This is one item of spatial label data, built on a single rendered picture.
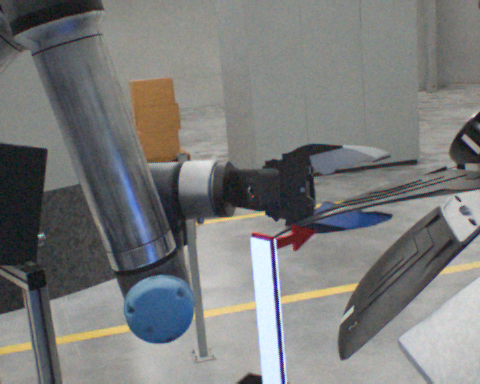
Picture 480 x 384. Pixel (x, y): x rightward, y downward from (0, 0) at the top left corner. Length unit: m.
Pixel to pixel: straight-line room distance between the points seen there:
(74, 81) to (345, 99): 6.48
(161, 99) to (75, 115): 8.00
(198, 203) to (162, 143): 7.93
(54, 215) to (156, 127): 6.40
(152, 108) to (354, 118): 2.94
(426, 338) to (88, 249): 1.80
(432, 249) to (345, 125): 6.23
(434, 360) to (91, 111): 0.46
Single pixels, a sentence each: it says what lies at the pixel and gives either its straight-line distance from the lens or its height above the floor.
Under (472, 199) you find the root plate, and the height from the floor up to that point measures 1.13.
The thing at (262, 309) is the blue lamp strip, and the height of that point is 1.13.
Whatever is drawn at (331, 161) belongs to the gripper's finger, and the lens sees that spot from 0.73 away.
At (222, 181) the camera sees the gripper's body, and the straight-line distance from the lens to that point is 0.75.
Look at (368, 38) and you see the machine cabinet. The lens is 7.17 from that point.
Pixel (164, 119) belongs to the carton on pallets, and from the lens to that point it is 8.65.
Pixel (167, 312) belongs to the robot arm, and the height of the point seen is 1.08.
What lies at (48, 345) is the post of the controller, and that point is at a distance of 1.03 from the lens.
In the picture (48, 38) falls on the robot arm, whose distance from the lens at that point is 0.64.
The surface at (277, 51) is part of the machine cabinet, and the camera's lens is 6.78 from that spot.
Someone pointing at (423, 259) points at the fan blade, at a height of 1.05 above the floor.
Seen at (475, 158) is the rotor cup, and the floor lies 1.19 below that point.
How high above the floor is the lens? 1.33
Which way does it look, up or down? 12 degrees down
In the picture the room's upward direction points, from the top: 5 degrees counter-clockwise
